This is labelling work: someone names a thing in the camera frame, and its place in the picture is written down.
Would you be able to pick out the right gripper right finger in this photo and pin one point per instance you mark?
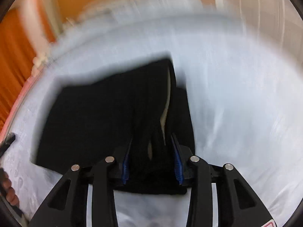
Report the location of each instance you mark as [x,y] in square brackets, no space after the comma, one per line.
[217,190]

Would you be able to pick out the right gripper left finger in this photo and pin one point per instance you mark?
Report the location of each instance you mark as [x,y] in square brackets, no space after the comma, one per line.
[66,204]

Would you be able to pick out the black pants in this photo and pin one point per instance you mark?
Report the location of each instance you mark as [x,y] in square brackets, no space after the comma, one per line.
[133,115]

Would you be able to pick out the person left hand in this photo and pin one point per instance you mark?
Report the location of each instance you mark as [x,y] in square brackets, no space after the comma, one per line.
[6,183]

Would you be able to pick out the orange curtain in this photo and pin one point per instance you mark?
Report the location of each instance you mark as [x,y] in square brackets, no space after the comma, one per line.
[18,53]

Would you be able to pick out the butterfly print bed sheet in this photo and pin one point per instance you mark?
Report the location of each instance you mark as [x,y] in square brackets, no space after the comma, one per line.
[245,99]

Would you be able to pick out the white wardrobe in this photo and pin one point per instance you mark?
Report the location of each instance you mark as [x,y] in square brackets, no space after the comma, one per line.
[277,19]

